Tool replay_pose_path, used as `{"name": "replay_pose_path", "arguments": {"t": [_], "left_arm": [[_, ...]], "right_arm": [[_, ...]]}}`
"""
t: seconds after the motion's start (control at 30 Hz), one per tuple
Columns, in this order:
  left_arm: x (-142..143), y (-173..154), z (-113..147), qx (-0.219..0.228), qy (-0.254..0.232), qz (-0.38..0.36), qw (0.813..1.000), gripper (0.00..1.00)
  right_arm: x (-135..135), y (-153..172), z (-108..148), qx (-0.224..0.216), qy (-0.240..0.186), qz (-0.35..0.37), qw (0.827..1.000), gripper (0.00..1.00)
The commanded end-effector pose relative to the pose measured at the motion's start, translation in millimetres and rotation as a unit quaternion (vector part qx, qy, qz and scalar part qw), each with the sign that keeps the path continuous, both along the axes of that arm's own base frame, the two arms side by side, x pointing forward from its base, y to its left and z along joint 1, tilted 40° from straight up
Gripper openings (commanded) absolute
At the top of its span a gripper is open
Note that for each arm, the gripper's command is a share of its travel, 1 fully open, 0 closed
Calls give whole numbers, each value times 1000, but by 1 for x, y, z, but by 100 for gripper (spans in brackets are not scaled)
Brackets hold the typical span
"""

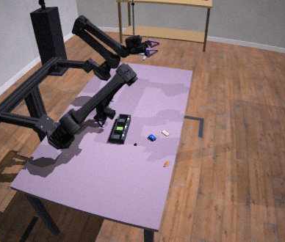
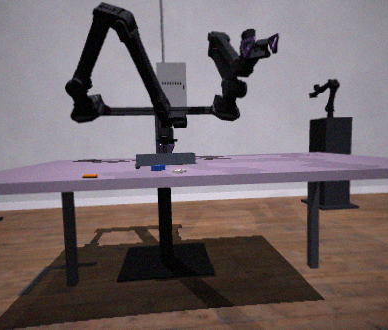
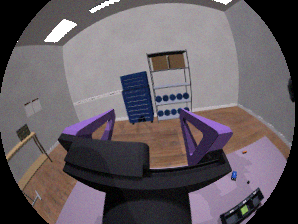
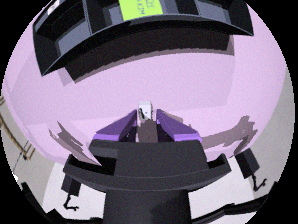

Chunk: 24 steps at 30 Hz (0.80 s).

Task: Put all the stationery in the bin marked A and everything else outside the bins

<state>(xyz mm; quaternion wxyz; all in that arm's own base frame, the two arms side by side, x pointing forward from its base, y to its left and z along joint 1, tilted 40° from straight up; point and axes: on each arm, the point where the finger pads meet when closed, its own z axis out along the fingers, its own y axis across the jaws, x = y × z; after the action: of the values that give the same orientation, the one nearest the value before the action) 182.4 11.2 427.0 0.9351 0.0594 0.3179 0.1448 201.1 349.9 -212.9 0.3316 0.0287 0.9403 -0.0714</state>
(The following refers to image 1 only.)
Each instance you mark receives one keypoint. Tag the white domino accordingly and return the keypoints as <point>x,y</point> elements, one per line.
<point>165,133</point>

